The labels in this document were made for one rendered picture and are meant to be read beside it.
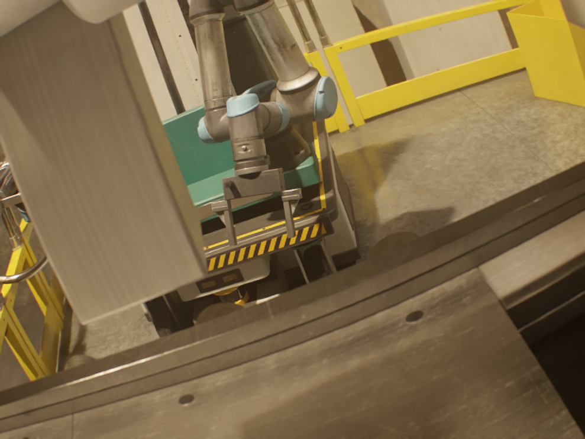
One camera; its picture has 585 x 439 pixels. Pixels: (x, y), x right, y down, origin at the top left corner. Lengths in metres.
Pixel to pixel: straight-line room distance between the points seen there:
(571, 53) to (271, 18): 1.51
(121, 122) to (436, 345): 0.28
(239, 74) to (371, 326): 2.00
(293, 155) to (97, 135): 1.92
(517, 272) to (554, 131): 2.52
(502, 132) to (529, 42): 0.47
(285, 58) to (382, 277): 1.56
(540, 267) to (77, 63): 0.38
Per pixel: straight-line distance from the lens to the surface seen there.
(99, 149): 0.38
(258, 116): 1.94
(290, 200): 1.94
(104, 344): 2.81
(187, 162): 2.46
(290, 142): 2.29
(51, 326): 2.93
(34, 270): 1.74
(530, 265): 0.60
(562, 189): 0.63
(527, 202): 0.63
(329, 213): 2.23
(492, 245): 0.62
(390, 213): 2.84
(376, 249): 0.79
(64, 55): 0.37
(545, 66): 3.34
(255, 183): 1.93
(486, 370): 0.52
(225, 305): 0.79
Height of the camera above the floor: 1.26
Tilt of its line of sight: 25 degrees down
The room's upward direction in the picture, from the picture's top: 22 degrees counter-clockwise
